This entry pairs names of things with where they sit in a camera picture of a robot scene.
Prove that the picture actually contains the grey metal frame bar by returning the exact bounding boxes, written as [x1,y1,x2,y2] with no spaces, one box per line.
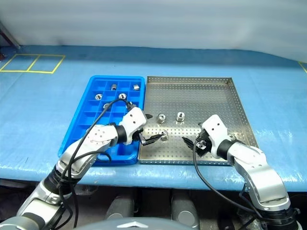
[0,21,21,50]

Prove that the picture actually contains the grey robot chest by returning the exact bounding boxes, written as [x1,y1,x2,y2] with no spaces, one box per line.
[74,217,178,230]

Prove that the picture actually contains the dark grey rounded cylinder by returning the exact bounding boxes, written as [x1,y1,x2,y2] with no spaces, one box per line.
[171,191,201,230]
[105,195,135,220]

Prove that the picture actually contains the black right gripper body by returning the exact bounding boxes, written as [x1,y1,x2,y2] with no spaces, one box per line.
[193,130,212,158]

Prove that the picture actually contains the perforated stainless steel tray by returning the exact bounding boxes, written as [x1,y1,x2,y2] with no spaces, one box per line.
[137,76,260,166]

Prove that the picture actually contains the blue compartment tray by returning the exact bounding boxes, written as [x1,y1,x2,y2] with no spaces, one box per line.
[58,75,146,166]

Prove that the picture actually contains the blue plastic table cover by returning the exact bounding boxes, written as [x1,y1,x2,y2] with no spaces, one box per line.
[0,45,307,192]

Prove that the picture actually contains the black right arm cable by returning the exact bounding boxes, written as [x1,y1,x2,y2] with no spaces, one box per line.
[192,140,267,221]

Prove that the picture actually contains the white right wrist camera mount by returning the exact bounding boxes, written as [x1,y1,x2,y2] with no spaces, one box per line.
[200,114,228,160]

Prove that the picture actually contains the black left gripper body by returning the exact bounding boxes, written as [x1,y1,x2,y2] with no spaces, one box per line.
[136,128,147,146]

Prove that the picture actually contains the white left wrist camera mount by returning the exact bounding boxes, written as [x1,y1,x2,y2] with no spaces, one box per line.
[118,107,147,145]

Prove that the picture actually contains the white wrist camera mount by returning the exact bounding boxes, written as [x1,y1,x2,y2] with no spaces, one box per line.
[200,114,228,160]
[118,107,147,145]

